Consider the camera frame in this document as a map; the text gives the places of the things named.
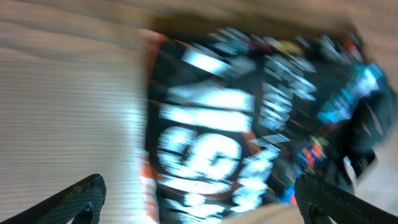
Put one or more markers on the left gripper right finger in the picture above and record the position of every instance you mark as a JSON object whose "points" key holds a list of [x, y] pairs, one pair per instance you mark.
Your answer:
{"points": [[322, 203]]}

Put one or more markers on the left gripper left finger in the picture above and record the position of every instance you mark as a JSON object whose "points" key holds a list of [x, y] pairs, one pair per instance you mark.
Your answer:
{"points": [[79, 203]]}

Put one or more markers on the black orange-patterned jersey shirt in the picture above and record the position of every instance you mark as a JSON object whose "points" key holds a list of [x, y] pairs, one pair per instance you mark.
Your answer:
{"points": [[234, 119]]}

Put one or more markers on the folded khaki shorts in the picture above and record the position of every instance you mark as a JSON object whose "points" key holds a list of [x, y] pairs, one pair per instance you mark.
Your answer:
{"points": [[270, 214]]}

